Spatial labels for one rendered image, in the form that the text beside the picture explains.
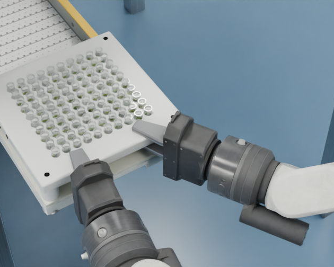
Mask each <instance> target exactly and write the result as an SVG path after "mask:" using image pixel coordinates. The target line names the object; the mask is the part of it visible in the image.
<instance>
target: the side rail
mask: <svg viewBox="0 0 334 267"><path fill-rule="evenodd" d="M48 1H50V2H51V4H52V5H53V6H54V8H55V9H56V10H57V11H58V12H59V13H60V15H61V16H62V17H63V18H64V19H65V20H66V22H67V23H68V24H69V25H70V26H71V27H72V29H73V30H74V31H75V32H76V33H77V34H78V36H79V37H80V38H81V39H82V40H85V39H86V40H88V39H90V37H89V36H88V35H87V34H86V33H85V32H84V30H83V29H82V28H81V27H80V26H79V25H78V24H77V22H76V21H75V20H74V19H73V18H72V17H71V15H70V14H69V13H68V12H67V11H66V10H65V9H64V7H63V6H62V5H61V4H60V2H59V1H58V0H48Z"/></svg>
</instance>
